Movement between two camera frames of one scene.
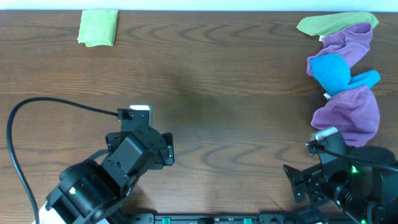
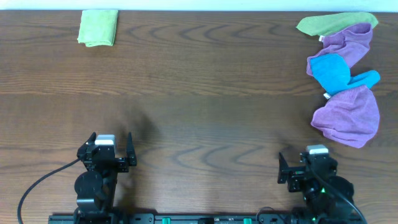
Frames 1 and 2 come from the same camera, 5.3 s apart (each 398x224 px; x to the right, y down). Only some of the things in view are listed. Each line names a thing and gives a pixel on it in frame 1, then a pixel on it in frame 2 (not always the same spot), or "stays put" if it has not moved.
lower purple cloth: (355, 112) stays put
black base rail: (239, 218) stays put
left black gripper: (168, 149) to (111, 160)
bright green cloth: (98, 27) stays put
